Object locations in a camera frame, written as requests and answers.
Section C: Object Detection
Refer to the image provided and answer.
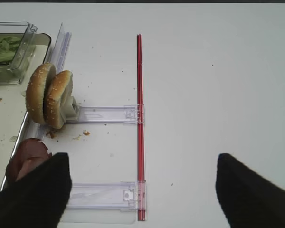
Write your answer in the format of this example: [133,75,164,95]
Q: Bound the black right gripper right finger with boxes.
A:
[215,153,285,228]

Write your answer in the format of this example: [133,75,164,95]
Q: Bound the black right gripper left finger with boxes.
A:
[0,153,72,228]

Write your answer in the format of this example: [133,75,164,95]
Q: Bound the green lettuce in container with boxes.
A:
[0,35,22,70]

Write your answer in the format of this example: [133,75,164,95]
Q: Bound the white pusher block upper right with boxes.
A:
[60,96,80,123]

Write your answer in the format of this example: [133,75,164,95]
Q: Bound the metal tray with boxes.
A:
[0,33,54,187]

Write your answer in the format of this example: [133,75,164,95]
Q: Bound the sesame bun halves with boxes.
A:
[25,63,73,129]

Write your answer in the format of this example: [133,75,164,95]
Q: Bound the red rod right side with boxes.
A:
[137,34,146,221]

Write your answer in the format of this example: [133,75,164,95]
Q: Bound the clear plastic salad container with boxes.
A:
[0,22,38,85]

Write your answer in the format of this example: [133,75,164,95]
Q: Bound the clear rail lower right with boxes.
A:
[67,181,147,211]

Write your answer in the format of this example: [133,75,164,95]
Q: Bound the clear rail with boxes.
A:
[67,181,147,211]
[67,104,144,124]

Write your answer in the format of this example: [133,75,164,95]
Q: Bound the clear rail upper right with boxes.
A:
[67,104,144,124]

